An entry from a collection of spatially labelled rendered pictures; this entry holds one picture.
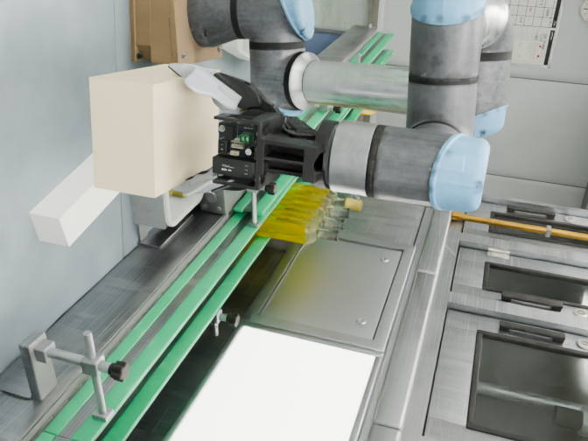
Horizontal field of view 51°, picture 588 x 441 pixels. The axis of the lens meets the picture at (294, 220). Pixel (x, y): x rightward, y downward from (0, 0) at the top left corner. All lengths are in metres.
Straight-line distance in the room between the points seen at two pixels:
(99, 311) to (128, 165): 0.59
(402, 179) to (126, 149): 0.29
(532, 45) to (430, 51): 6.67
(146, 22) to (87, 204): 0.39
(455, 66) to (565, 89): 6.83
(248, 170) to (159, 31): 0.69
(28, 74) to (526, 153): 6.98
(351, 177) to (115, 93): 0.26
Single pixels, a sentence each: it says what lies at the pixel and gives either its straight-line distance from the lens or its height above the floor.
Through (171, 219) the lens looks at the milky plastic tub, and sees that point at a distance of 1.37.
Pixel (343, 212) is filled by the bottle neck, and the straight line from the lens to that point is 1.63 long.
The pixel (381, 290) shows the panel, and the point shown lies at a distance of 1.58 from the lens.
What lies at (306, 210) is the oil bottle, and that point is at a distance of 1.60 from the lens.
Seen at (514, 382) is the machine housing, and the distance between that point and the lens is 1.46.
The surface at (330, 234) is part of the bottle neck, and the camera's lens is 1.54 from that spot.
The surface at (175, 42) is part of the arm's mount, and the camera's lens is 1.26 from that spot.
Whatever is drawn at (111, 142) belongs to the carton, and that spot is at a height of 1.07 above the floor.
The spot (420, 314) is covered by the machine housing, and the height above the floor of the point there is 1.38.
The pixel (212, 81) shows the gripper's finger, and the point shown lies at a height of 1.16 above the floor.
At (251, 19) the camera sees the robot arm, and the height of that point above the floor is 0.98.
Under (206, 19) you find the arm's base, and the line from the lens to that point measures 1.30.
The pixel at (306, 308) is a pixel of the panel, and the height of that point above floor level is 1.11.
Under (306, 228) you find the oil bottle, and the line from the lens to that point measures 1.53.
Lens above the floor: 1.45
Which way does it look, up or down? 16 degrees down
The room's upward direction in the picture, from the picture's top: 100 degrees clockwise
